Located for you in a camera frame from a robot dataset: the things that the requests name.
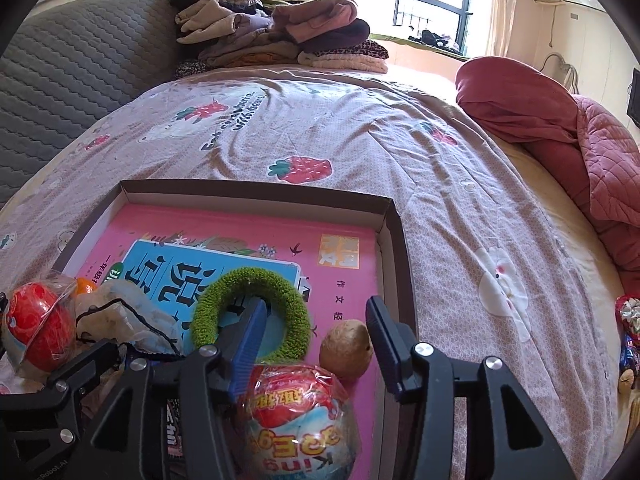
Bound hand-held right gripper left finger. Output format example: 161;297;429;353
82;301;269;480

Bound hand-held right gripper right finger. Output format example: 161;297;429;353
365;296;576;480

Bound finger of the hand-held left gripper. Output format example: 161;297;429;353
0;339;121;453

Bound walnut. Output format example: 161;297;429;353
319;320;373;378

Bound green fuzzy hair ring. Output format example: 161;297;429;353
191;266;313;365

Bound toy egg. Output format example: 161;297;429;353
0;281;76;373
239;364;361;480

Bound sheer cream cloth black cord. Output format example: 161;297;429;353
75;280;183;356

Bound dark blue cookie packet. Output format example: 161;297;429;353
162;395;188;461

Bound shallow brown cardboard box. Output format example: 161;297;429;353
50;179;418;480

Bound pink and blue book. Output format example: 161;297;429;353
75;203;386;480

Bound beige bed sheet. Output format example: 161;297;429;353
390;65;640;461

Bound colourful snack packet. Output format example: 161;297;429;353
614;295;640;376

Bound yellow snack packet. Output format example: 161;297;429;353
625;400;640;441

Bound pink quilted duvet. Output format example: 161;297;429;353
455;56;640;281

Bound green window seat cushion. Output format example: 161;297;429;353
370;34;466;58

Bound grey quilted headboard cover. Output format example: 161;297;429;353
0;0;186;206

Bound dark clothes on sill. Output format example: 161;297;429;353
410;30;463;53

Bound pile of folded clothes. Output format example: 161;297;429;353
170;0;390;78

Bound black flat television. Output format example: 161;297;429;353
627;67;640;128

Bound heart-shaped wire chair back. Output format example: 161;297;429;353
542;52;581;93

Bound air conditioner hose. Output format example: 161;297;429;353
532;0;566;51

